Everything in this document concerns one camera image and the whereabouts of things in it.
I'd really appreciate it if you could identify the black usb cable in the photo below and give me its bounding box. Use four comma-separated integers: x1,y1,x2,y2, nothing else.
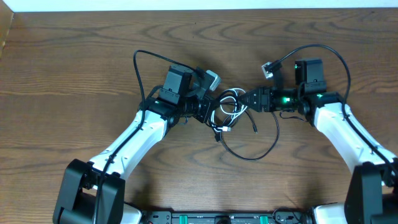
208,88,280,162

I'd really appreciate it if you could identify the white usb cable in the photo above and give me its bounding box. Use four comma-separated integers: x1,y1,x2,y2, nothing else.
210,88,248,133

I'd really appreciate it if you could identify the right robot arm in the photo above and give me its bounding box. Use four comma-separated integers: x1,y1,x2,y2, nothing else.
239,58,397,223

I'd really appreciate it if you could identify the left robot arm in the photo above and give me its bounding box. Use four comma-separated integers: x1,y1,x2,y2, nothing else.
52,64,221,223

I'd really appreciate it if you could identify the left camera cable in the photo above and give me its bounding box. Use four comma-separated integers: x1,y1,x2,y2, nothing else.
93,49,203,224

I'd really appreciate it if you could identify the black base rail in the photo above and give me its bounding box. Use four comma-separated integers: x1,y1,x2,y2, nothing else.
139,208,315,224

